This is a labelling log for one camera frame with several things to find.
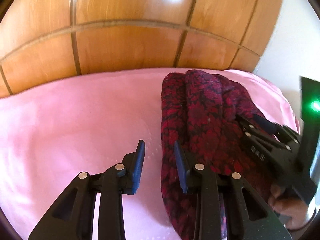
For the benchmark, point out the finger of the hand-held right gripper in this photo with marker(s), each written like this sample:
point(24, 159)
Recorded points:
point(266, 125)
point(250, 135)

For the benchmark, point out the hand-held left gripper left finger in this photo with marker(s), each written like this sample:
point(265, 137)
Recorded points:
point(138, 165)

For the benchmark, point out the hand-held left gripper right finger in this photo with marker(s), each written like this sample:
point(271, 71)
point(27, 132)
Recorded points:
point(181, 167)

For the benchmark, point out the red floral garment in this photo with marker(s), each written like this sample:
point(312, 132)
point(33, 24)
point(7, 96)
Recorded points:
point(200, 120)

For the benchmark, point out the person's right hand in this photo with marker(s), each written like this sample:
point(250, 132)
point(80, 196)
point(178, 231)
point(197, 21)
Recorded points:
point(287, 210)

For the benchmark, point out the pink bed sheet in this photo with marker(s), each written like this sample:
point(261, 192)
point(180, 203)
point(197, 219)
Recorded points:
point(75, 130)

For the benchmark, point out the wooden wardrobe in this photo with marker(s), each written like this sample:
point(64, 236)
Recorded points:
point(125, 50)

